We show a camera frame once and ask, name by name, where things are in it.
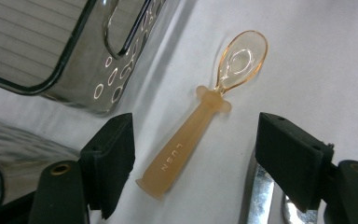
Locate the grey translucent plastic bin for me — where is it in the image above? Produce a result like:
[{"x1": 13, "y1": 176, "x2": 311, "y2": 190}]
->
[
  {"x1": 0, "y1": 113, "x2": 85, "y2": 216},
  {"x1": 0, "y1": 0, "x2": 181, "y2": 117}
]

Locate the amber translucent plastic spoon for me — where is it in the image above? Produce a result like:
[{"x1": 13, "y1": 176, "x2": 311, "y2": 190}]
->
[{"x1": 135, "y1": 29, "x2": 269, "y2": 201}]

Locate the wooden-handled steel fork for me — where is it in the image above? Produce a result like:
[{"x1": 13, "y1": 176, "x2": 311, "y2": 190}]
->
[{"x1": 281, "y1": 192, "x2": 320, "y2": 224}]

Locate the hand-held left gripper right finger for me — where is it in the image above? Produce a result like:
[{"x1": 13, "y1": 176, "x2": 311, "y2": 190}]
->
[{"x1": 255, "y1": 111, "x2": 336, "y2": 214}]

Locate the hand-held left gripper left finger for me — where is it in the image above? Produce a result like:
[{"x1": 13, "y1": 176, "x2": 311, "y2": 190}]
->
[{"x1": 79, "y1": 112, "x2": 137, "y2": 220}]

